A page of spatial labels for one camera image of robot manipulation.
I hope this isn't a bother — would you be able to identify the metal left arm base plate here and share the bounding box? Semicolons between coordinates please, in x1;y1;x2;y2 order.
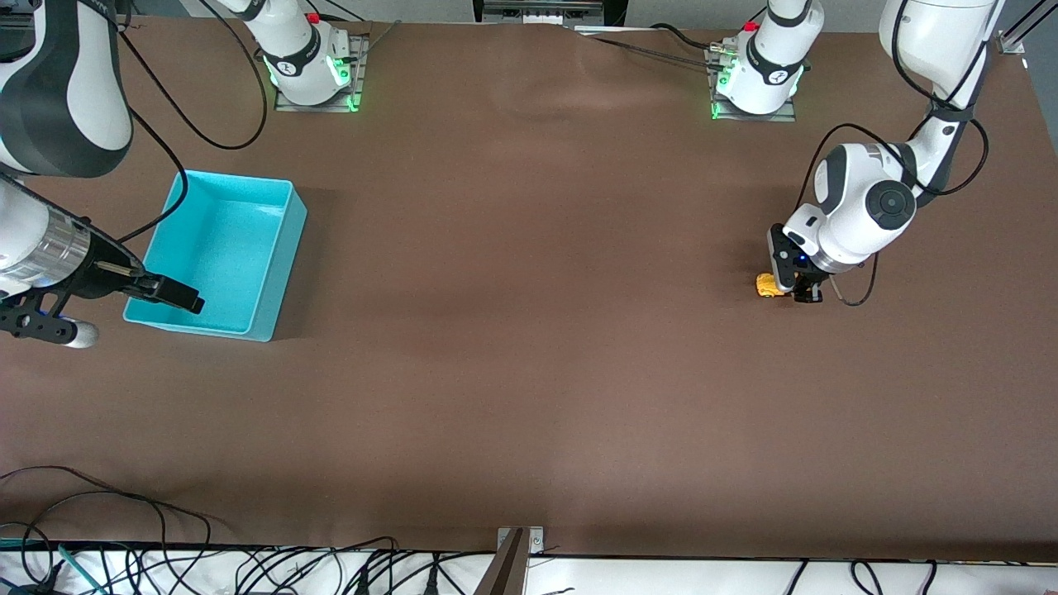
709;45;798;123

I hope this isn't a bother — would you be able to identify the thin grey rod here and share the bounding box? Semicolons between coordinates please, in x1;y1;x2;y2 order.
351;20;403;65

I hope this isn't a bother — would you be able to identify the long looping black cable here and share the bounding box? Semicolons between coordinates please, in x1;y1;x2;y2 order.
0;466;214;573

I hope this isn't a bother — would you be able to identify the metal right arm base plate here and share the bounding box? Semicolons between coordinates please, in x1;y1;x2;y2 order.
275;33;365;114

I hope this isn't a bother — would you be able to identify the teal green cable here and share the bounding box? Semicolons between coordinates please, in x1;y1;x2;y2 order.
56;543;110;595

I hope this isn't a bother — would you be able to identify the teal plastic bin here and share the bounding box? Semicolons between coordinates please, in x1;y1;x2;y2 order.
122;169;308;343

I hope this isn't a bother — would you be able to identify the small metal mounting plate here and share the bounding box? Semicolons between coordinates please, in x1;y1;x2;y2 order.
496;526;546;556

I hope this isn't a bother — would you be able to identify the grey power strip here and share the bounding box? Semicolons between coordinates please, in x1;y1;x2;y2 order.
479;0;608;24

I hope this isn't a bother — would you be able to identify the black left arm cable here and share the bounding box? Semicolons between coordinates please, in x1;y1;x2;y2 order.
796;0;991;308

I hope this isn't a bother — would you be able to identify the black cable to arm base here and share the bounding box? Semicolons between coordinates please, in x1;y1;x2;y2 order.
589;23;730;75

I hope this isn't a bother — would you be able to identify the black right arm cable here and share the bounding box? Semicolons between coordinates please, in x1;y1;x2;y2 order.
116;0;270;286

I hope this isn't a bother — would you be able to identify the yellow beetle toy car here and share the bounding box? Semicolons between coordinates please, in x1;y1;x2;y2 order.
755;273;807;299

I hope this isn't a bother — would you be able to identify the grey camera pole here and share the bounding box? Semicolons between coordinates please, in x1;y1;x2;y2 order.
474;529;530;595

